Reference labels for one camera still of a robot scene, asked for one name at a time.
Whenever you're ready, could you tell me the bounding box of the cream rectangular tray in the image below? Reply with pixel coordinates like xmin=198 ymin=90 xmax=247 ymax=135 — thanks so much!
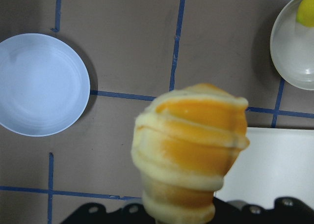
xmin=215 ymin=127 xmax=314 ymax=208

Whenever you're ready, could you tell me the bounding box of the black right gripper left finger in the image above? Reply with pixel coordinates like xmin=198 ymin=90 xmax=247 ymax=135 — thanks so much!
xmin=62 ymin=202 xmax=156 ymax=224

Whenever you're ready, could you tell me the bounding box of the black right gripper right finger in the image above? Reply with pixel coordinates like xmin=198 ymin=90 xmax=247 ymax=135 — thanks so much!
xmin=212 ymin=196 xmax=314 ymax=224

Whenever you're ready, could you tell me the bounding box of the cream round dish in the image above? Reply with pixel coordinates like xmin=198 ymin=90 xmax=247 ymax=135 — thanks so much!
xmin=270 ymin=0 xmax=314 ymax=90

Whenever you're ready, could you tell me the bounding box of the yellow lemon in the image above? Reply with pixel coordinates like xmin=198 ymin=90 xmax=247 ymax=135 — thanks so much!
xmin=296 ymin=0 xmax=314 ymax=28

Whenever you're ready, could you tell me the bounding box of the light blue plate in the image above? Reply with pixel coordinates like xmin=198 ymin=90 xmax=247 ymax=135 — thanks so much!
xmin=0 ymin=33 xmax=90 ymax=137

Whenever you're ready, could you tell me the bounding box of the bread roll croissant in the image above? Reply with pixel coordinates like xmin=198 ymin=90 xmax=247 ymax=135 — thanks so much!
xmin=131 ymin=83 xmax=249 ymax=224

